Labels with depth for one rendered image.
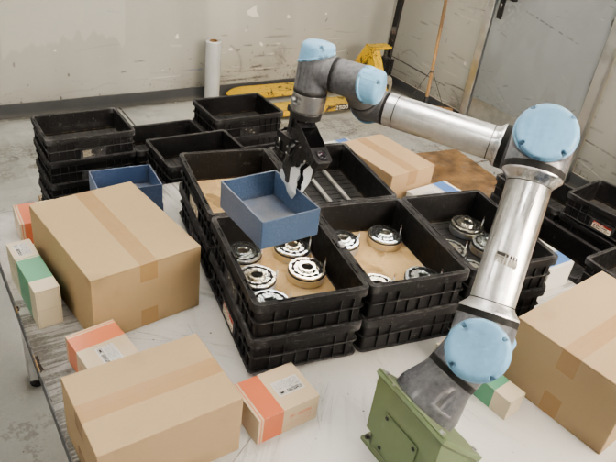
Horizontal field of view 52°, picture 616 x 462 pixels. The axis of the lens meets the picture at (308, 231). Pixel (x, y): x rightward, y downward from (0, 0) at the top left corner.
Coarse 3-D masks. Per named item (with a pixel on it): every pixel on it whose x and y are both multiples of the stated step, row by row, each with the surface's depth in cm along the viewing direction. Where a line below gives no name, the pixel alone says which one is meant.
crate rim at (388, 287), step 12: (324, 204) 186; (336, 204) 187; (348, 204) 187; (360, 204) 189; (336, 240) 170; (348, 252) 166; (432, 276) 161; (444, 276) 161; (456, 276) 163; (372, 288) 155; (384, 288) 155; (396, 288) 157; (408, 288) 159
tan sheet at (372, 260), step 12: (360, 240) 190; (360, 252) 185; (372, 252) 185; (384, 252) 186; (396, 252) 187; (408, 252) 188; (360, 264) 179; (372, 264) 180; (384, 264) 181; (396, 264) 181; (408, 264) 182; (420, 264) 183; (396, 276) 176
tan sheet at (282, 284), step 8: (264, 248) 180; (272, 248) 181; (264, 256) 177; (272, 256) 178; (312, 256) 180; (264, 264) 174; (272, 264) 174; (280, 264) 175; (280, 272) 171; (280, 280) 168; (288, 280) 169; (328, 280) 171; (280, 288) 166; (288, 288) 166; (296, 288) 166; (320, 288) 168; (328, 288) 168; (288, 296) 163
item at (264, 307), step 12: (216, 216) 173; (228, 216) 174; (216, 228) 168; (324, 228) 174; (228, 252) 159; (348, 264) 161; (240, 276) 151; (360, 276) 157; (348, 288) 152; (360, 288) 153; (252, 300) 144; (276, 300) 145; (288, 300) 146; (300, 300) 146; (312, 300) 148; (324, 300) 150; (336, 300) 151; (264, 312) 144
